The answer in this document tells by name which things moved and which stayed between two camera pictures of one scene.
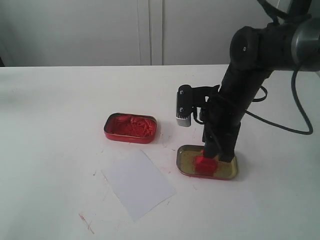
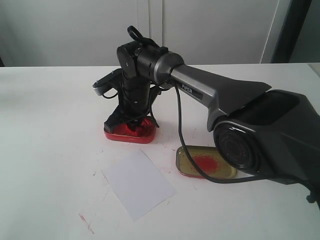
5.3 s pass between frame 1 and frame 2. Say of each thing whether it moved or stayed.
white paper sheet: stayed
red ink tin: stayed
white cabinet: stayed
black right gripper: moved
